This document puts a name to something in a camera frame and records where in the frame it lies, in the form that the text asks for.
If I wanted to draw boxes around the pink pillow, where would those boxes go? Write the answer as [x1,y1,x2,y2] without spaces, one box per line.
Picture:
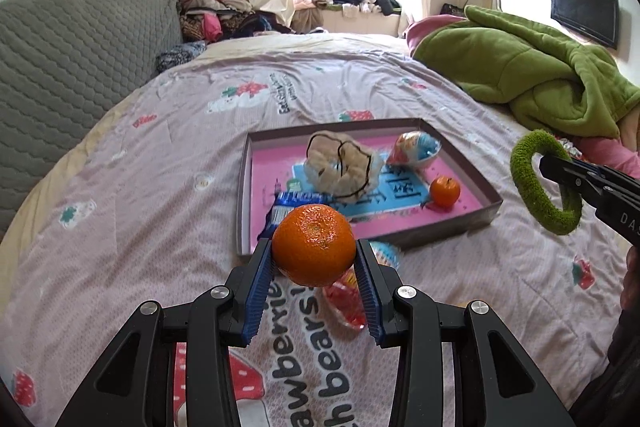
[405,17,468,58]

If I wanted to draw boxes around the grey quilted headboard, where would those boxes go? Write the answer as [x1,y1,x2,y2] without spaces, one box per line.
[0,0,183,238]

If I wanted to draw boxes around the shallow cardboard box pink bottom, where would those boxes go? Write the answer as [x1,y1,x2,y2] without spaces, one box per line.
[236,118,503,257]

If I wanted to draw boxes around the clear bag of pastries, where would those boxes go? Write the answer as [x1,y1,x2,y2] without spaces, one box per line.
[303,130,385,202]

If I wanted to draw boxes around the green fleece blanket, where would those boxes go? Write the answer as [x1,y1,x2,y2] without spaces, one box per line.
[412,5,640,140]

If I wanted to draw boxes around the orange mandarin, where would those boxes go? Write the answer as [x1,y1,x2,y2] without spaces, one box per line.
[271,203,357,288]
[429,175,461,208]

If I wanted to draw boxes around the white red snack bag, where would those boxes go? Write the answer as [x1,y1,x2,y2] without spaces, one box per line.
[385,131,442,172]

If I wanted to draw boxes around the blue striped snack packet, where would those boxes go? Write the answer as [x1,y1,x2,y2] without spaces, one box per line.
[370,241,402,270]

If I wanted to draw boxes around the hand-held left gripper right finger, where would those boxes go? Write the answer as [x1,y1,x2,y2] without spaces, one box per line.
[355,239,576,427]

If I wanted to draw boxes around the strawberry printed bed sheet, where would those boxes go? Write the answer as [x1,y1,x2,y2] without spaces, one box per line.
[0,32,636,427]

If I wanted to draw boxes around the black wall television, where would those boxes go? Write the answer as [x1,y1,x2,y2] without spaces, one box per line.
[550,0,621,49]

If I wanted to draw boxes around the dark patterned cloth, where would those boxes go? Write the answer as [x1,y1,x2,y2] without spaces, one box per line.
[156,41,207,74]

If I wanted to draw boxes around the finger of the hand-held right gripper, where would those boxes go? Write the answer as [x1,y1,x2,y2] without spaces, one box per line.
[565,179,614,208]
[539,154,640,196]

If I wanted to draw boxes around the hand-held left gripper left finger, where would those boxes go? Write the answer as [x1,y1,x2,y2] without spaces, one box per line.
[55,238,273,427]

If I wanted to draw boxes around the red snack packet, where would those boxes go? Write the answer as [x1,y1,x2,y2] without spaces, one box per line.
[322,269,368,332]

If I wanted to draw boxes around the green fuzzy ring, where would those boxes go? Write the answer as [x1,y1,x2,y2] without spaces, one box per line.
[510,130,583,236]

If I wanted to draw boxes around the pile of clothes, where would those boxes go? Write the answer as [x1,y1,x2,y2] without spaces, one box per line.
[177,0,291,42]

